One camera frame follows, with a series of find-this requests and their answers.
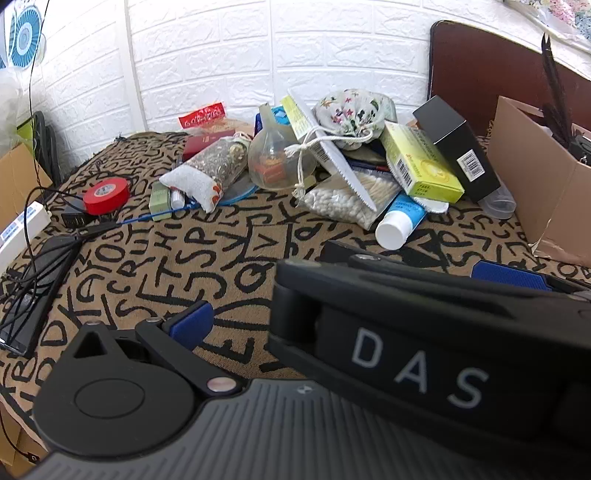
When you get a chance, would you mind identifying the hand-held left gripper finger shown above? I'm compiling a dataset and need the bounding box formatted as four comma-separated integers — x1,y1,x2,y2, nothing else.
68,300,238,398

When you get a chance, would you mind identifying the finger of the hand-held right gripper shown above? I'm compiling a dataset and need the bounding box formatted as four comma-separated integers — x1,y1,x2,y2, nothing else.
320,240,472,280
471,259,591,296

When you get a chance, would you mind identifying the large cardboard box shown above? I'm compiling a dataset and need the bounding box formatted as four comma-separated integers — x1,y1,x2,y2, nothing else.
487,95,591,268

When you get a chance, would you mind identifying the clear plastic flask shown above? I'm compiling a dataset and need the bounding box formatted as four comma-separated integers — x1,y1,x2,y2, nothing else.
248,104,319,191

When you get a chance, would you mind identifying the clear plastic container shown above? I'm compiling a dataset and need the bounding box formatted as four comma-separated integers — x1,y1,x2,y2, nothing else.
478,189,515,220

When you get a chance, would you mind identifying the bag of cotton swabs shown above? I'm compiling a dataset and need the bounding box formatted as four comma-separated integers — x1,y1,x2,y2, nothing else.
295,166,402,232

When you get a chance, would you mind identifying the yellow green medicine box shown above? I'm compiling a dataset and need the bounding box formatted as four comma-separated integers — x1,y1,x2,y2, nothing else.
379,121,465,205

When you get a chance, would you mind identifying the long box with serrated edge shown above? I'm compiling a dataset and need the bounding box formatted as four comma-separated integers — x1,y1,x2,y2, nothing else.
281,89,378,214

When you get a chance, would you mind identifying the dark wallet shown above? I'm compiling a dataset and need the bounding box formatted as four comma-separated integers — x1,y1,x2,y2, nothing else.
344,138,393,174

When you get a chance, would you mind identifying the small green box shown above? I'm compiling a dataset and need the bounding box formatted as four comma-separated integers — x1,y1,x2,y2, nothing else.
148,181,174,220

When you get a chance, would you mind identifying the blue rimmed round lid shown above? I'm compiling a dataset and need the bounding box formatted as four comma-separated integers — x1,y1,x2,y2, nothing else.
217,178,259,206

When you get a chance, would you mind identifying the black box with barcode label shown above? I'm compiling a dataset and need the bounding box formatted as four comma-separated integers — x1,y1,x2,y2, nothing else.
412,95,502,204

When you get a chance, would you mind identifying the herb sachet with floral base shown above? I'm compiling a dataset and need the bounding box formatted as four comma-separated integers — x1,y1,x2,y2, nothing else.
159,131,250,213

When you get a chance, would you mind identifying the red tape roll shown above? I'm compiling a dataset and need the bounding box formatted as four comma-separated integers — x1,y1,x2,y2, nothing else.
83,176,131,216

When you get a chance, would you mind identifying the black object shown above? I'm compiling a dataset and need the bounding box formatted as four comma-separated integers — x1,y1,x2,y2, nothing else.
568,122,591,164

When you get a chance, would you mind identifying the black power adapter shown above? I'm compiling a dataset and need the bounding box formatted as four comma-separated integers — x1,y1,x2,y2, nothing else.
60,205,88,229

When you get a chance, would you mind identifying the black phone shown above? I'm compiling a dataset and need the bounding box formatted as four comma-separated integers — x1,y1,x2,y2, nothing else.
0,235,84,356

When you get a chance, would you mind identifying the dark red booklet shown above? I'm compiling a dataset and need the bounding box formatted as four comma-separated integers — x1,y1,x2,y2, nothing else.
182,131,236,162

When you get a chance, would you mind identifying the blue box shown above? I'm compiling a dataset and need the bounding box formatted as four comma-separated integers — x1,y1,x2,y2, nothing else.
253,106,291,139

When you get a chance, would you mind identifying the black feather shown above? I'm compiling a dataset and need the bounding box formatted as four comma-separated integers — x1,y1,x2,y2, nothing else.
540,32,575,139

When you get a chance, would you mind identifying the white power strip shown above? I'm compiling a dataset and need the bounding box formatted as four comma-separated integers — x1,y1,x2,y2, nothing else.
0,200,51,273

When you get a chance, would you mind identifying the clear packet with red label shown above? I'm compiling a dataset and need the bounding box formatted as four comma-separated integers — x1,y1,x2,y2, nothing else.
179,104,254,139

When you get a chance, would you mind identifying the brown wooden headboard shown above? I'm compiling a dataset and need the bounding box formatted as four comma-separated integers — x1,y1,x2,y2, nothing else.
429,21,591,139

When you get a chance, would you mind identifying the small cardboard box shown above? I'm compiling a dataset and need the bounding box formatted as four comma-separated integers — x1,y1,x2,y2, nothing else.
0,141,54,232

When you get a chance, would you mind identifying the green packet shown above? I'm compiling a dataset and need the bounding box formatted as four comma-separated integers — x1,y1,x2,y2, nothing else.
16,115,40,144

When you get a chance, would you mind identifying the floral cloth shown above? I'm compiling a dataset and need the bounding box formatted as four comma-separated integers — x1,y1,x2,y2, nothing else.
501,0,591,47

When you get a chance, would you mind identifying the white plastic bag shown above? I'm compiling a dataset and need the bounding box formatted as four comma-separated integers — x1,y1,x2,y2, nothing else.
0,69,33,153

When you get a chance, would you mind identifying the blue white fan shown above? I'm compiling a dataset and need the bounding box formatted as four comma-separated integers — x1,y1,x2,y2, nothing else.
0,0,51,70

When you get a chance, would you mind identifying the blue cord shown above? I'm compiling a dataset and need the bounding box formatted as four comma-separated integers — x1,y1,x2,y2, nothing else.
115,208,188,227

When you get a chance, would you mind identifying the floral drawstring pouch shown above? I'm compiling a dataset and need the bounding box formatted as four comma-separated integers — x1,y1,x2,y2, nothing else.
284,90,398,199

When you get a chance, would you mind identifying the black round frame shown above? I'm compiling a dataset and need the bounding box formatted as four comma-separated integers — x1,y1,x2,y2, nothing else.
32,111,63,185

